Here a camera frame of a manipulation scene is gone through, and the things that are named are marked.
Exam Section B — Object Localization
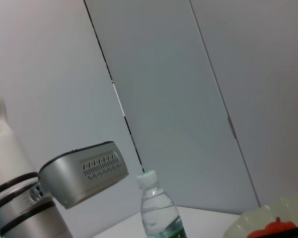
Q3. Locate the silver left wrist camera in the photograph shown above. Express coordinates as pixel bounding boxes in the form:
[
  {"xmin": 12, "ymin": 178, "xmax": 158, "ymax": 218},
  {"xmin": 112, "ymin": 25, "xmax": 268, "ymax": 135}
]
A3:
[{"xmin": 38, "ymin": 140, "xmax": 129, "ymax": 210}]

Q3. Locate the clear green-label water bottle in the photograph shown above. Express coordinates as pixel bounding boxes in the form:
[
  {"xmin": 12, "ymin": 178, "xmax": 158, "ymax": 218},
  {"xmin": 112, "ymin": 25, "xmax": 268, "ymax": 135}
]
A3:
[{"xmin": 136, "ymin": 170, "xmax": 187, "ymax": 238}]

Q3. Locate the reddish orange fruit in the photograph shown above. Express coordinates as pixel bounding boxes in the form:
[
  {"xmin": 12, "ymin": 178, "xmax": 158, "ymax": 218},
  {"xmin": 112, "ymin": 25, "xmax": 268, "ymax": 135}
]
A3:
[{"xmin": 247, "ymin": 217, "xmax": 298, "ymax": 238}]

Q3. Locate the green glass fruit plate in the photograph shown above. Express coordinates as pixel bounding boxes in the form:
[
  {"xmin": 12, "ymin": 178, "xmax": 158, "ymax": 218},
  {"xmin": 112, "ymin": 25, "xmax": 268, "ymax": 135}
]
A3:
[{"xmin": 223, "ymin": 196, "xmax": 298, "ymax": 238}]

